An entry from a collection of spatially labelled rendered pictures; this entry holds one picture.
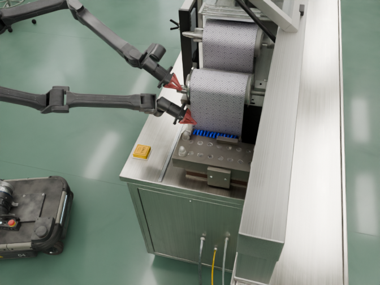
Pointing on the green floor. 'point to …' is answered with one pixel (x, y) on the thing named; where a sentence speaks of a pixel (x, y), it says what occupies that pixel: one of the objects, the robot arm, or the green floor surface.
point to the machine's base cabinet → (186, 225)
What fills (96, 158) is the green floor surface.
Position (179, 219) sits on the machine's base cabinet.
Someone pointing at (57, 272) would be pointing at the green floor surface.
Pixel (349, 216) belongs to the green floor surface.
